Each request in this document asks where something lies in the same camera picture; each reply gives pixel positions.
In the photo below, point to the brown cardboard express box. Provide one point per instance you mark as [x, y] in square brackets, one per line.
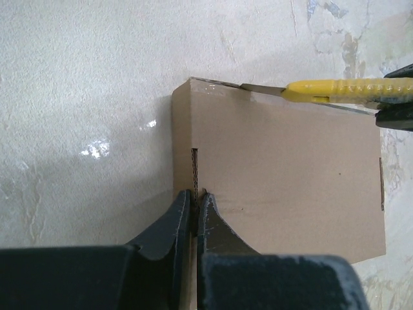
[289, 178]

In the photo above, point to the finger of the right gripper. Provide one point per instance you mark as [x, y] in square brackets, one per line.
[406, 71]
[396, 116]

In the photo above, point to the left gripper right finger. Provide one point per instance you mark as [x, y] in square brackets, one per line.
[231, 275]

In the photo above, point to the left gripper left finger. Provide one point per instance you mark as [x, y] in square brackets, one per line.
[148, 272]

